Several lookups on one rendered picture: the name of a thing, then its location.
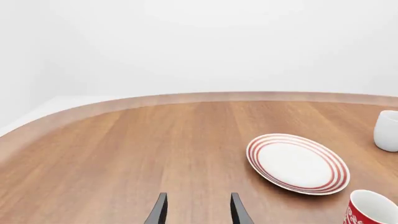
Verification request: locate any red mug with white pattern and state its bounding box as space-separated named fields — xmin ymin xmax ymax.
xmin=342 ymin=189 xmax=398 ymax=224

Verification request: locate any white plate with red rings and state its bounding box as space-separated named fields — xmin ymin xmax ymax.
xmin=246 ymin=133 xmax=351 ymax=195

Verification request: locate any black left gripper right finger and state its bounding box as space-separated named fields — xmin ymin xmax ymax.
xmin=230 ymin=192 xmax=256 ymax=224

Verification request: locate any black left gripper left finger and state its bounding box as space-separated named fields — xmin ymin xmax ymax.
xmin=143 ymin=192 xmax=169 ymax=224

